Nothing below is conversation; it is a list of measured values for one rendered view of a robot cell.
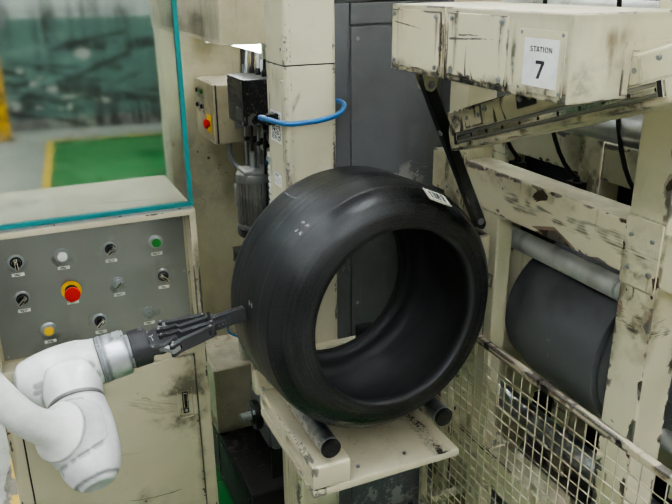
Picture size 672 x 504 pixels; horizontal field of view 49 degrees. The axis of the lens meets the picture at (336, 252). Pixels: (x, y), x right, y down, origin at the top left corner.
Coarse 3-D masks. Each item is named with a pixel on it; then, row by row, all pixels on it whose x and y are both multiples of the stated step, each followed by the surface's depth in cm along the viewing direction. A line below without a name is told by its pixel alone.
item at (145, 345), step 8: (136, 328) 142; (144, 328) 142; (128, 336) 140; (136, 336) 140; (144, 336) 140; (152, 336) 144; (168, 336) 143; (176, 336) 143; (136, 344) 139; (144, 344) 140; (152, 344) 141; (160, 344) 140; (168, 344) 142; (136, 352) 139; (144, 352) 140; (152, 352) 140; (160, 352) 141; (136, 360) 139; (144, 360) 140; (152, 360) 141
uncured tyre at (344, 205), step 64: (320, 192) 149; (384, 192) 145; (256, 256) 149; (320, 256) 139; (448, 256) 176; (256, 320) 146; (384, 320) 185; (448, 320) 177; (320, 384) 147; (384, 384) 176
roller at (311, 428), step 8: (296, 416) 167; (304, 416) 164; (304, 424) 163; (312, 424) 161; (320, 424) 160; (312, 432) 159; (320, 432) 157; (328, 432) 157; (312, 440) 159; (320, 440) 156; (328, 440) 154; (336, 440) 155; (320, 448) 155; (328, 448) 154; (336, 448) 155; (328, 456) 155
